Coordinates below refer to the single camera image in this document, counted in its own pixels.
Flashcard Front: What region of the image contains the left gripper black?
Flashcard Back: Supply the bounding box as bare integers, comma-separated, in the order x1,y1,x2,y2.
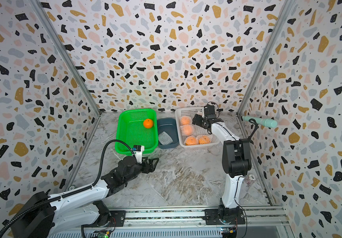
125,156,162,185

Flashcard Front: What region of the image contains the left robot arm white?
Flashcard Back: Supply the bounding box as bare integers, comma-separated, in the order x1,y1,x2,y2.
11,156,159,238

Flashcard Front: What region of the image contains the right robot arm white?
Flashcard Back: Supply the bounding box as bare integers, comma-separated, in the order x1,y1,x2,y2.
192,103,251,224

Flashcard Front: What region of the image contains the netted orange back left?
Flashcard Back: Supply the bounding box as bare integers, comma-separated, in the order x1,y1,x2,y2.
180,116,192,126

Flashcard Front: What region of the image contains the netted orange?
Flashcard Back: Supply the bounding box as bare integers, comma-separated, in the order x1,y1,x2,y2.
180,116,192,126
196,135,212,145
180,125,194,136
184,135,199,146

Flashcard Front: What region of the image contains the netted orange middle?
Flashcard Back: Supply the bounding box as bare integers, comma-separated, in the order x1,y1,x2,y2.
180,125,194,136

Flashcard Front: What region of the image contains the white plastic mesh basket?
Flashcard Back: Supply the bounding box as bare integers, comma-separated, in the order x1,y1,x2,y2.
175,107,219,148

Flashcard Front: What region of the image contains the netted orange front right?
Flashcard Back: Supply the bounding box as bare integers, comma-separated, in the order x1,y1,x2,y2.
196,135,212,145

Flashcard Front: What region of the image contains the netted orange front left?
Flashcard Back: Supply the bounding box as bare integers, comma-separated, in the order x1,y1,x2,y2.
184,135,199,146

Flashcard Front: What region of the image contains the dark teal plastic bin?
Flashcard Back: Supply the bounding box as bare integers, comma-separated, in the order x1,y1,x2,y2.
157,118,179,149

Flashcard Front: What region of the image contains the green plastic mesh basket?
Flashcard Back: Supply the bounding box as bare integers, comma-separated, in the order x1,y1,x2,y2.
116,109,159,154

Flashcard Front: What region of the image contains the black microphone stand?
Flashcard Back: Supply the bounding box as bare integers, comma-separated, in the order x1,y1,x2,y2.
248,119,259,141

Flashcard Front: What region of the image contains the green patterned tape roll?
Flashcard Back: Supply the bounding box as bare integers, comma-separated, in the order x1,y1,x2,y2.
67,185,75,191

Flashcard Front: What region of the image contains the small crumpled wrapper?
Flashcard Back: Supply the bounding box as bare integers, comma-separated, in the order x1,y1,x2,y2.
246,174,257,185

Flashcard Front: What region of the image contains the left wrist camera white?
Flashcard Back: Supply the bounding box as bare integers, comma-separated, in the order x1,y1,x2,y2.
132,145,145,164

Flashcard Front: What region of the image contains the black corrugated cable conduit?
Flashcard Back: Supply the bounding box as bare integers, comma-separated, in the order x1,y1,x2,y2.
0,139,135,238

